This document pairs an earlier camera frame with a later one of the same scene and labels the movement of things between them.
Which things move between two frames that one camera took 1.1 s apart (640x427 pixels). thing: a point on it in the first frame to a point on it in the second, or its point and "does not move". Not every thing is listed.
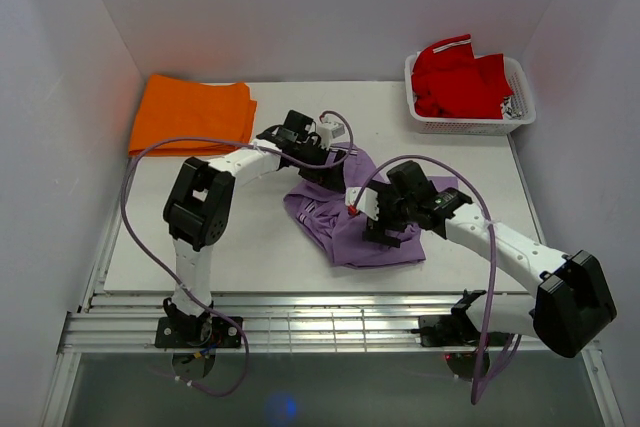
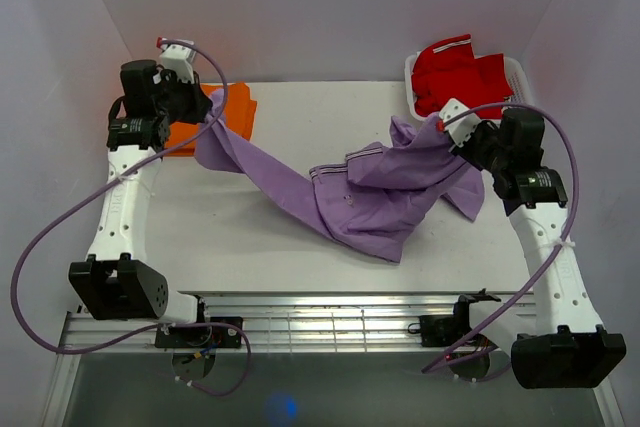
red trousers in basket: (449, 81) does not move
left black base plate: (198, 332) does not move
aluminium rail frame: (121, 322) does not move
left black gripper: (331, 176) to (199, 102)
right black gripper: (375, 231) to (462, 151)
